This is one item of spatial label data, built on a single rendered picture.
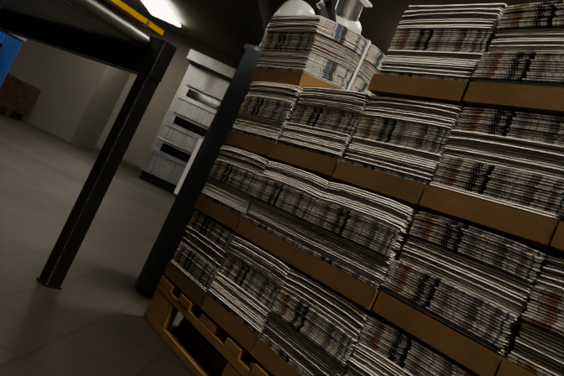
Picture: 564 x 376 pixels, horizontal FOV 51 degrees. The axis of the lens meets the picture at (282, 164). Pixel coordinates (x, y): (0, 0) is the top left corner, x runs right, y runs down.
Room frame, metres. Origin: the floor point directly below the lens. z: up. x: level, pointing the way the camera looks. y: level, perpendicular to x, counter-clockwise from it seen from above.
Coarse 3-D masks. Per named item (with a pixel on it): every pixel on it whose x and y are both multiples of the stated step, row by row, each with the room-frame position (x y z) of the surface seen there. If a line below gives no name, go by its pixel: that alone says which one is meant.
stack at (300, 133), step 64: (256, 128) 1.77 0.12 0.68; (320, 128) 1.51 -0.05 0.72; (384, 128) 1.33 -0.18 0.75; (448, 128) 1.18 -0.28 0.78; (512, 128) 1.06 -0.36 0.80; (256, 192) 1.63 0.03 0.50; (320, 192) 1.46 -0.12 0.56; (512, 192) 1.01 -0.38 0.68; (192, 256) 1.79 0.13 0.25; (256, 256) 1.53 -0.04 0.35; (320, 256) 1.34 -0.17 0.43; (384, 256) 1.19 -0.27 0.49; (448, 256) 1.07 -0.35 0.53; (512, 256) 0.97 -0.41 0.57; (192, 320) 1.65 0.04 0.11; (256, 320) 1.44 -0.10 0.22; (320, 320) 1.27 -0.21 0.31; (384, 320) 1.21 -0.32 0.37; (448, 320) 1.02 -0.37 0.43; (512, 320) 0.93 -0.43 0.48
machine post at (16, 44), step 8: (8, 40) 2.73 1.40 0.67; (16, 40) 2.75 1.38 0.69; (0, 48) 2.72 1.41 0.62; (8, 48) 2.74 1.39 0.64; (16, 48) 2.77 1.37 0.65; (0, 56) 2.73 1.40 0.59; (8, 56) 2.75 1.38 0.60; (0, 64) 2.74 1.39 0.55; (8, 64) 2.77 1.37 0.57; (0, 72) 2.75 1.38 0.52; (0, 80) 2.77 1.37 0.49
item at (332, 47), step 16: (272, 16) 1.91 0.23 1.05; (288, 16) 1.83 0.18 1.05; (304, 16) 1.75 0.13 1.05; (320, 16) 1.69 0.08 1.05; (272, 32) 1.90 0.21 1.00; (288, 32) 1.82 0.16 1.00; (304, 32) 1.75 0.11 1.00; (320, 32) 1.69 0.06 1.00; (336, 32) 1.72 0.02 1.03; (352, 32) 1.76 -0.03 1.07; (272, 48) 1.88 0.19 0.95; (288, 48) 1.80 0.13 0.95; (304, 48) 1.72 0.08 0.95; (320, 48) 1.71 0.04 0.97; (336, 48) 1.74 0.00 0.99; (352, 48) 1.76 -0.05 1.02; (272, 64) 1.86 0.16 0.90; (288, 64) 1.78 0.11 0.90; (304, 64) 1.71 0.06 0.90; (320, 64) 1.73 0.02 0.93; (336, 64) 1.76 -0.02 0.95; (320, 80) 1.74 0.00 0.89; (336, 80) 1.77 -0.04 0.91
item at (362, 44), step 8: (360, 40) 1.78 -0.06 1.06; (360, 48) 1.78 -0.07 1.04; (368, 48) 1.80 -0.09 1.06; (376, 48) 1.82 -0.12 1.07; (360, 56) 1.80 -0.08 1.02; (368, 56) 1.81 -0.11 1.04; (352, 64) 1.79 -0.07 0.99; (352, 72) 1.80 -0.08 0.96; (360, 72) 1.81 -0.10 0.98; (344, 80) 1.79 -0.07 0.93; (344, 88) 1.80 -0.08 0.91; (352, 88) 1.81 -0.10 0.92
